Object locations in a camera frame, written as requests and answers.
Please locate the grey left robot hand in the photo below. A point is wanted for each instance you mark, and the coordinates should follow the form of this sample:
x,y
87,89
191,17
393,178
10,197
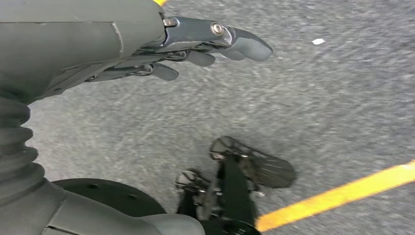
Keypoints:
x,y
64,39

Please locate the small white scrap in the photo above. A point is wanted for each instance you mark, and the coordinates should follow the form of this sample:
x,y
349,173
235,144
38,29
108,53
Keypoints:
x,y
318,41

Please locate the yellow floor tape strip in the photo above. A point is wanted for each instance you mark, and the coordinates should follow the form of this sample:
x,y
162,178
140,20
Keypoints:
x,y
340,194

